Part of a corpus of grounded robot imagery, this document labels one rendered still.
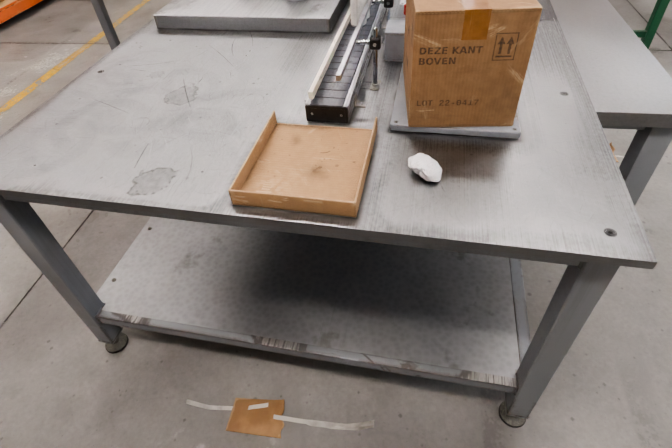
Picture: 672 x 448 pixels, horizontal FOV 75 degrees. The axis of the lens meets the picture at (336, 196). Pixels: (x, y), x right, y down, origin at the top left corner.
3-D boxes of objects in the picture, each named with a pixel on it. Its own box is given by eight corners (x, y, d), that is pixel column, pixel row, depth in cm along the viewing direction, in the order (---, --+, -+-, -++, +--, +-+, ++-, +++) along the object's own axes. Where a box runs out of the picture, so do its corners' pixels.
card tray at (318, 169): (275, 123, 112) (273, 110, 109) (377, 130, 107) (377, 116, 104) (232, 204, 90) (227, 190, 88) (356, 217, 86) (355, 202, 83)
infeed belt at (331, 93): (387, -55, 228) (387, -64, 225) (403, -55, 227) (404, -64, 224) (310, 118, 111) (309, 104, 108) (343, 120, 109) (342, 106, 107)
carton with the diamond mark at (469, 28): (402, 68, 125) (407, -35, 107) (488, 66, 123) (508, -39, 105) (408, 127, 104) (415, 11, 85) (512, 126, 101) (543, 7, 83)
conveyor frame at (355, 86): (385, -53, 229) (385, -63, 226) (406, -53, 227) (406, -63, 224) (306, 121, 112) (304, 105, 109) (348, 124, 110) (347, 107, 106)
